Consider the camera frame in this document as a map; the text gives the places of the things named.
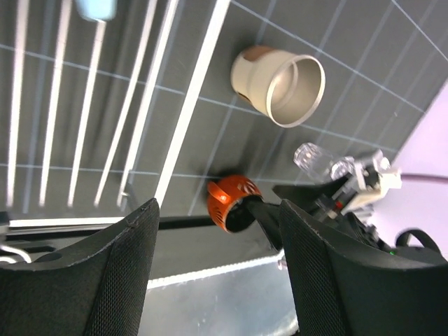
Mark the black grid mat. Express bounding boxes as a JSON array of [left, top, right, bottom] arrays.
[[1, 1, 447, 220]]

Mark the small clear glass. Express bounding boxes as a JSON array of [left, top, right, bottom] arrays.
[[293, 143, 354, 183]]

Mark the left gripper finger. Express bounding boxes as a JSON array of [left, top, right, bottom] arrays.
[[1, 199, 160, 335]]

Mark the light blue tall mug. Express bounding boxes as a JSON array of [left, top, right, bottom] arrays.
[[75, 0, 118, 22]]

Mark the steel tumbler cup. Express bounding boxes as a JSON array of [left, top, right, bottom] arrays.
[[230, 45, 326, 128]]

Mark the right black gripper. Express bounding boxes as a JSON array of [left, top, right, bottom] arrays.
[[246, 150, 448, 336]]

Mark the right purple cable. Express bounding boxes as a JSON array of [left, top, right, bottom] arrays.
[[400, 173, 448, 183]]

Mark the orange black ceramic cup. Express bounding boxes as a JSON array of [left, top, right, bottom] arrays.
[[206, 174, 263, 233]]

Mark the metal wire dish rack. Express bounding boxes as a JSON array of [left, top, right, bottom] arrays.
[[0, 0, 232, 232]]

